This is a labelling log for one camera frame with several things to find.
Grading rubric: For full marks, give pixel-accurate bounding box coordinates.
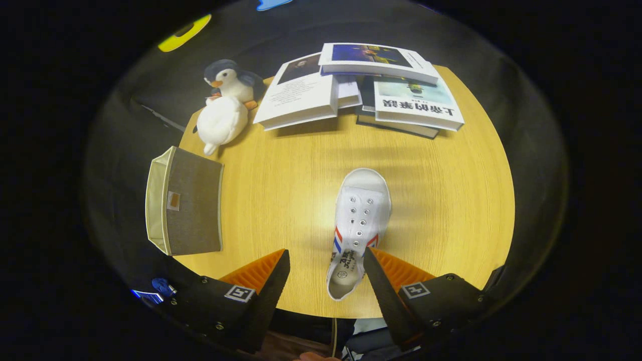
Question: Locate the blue cloth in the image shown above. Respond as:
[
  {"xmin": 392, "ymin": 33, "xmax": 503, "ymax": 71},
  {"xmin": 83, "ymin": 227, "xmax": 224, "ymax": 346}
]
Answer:
[{"xmin": 152, "ymin": 278, "xmax": 177, "ymax": 297}]

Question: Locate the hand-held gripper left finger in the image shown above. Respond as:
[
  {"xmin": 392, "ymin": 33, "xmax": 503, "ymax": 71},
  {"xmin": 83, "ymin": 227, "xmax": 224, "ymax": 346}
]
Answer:
[{"xmin": 168, "ymin": 248, "xmax": 291, "ymax": 354}]

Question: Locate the white duck plush toy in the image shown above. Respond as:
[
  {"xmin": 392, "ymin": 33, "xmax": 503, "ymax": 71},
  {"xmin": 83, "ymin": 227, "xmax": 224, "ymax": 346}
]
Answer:
[{"xmin": 196, "ymin": 95, "xmax": 249, "ymax": 156}]

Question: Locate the book pale landscape cover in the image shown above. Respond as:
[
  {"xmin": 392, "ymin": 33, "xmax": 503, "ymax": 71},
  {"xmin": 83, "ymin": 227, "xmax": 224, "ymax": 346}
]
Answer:
[{"xmin": 374, "ymin": 75, "xmax": 465, "ymax": 132}]

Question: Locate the grey fabric storage box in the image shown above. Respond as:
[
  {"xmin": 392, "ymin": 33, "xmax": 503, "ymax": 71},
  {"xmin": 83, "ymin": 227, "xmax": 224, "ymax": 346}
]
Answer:
[{"xmin": 145, "ymin": 145, "xmax": 224, "ymax": 257}]

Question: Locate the book blue photo cover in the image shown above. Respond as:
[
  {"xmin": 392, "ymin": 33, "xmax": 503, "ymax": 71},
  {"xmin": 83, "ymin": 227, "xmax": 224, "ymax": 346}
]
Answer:
[{"xmin": 318, "ymin": 43, "xmax": 440, "ymax": 85}]

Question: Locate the white book portrait cover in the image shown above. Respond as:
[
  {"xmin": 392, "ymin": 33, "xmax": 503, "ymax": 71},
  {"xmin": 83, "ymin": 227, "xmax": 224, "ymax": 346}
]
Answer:
[{"xmin": 253, "ymin": 53, "xmax": 339, "ymax": 131}]

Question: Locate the white shoe striped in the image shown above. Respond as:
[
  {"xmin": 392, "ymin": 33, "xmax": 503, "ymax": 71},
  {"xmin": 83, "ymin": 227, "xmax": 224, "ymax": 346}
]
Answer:
[{"xmin": 326, "ymin": 168, "xmax": 392, "ymax": 301}]

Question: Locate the blue screen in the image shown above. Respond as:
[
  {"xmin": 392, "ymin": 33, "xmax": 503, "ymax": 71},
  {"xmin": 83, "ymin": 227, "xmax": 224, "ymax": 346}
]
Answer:
[{"xmin": 131, "ymin": 288, "xmax": 165, "ymax": 305}]

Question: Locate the blue penguin plush toy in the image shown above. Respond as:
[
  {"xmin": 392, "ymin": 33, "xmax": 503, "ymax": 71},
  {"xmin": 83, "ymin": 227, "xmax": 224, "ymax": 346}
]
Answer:
[{"xmin": 203, "ymin": 59, "xmax": 265, "ymax": 110}]

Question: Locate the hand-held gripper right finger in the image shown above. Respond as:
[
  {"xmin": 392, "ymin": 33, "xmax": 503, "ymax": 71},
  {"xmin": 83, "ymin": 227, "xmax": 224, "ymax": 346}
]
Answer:
[{"xmin": 363, "ymin": 247, "xmax": 486, "ymax": 351}]

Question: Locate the plain white book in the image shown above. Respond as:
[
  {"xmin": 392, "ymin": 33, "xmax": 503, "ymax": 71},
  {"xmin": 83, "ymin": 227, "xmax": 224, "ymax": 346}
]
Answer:
[{"xmin": 335, "ymin": 74, "xmax": 363, "ymax": 109}]

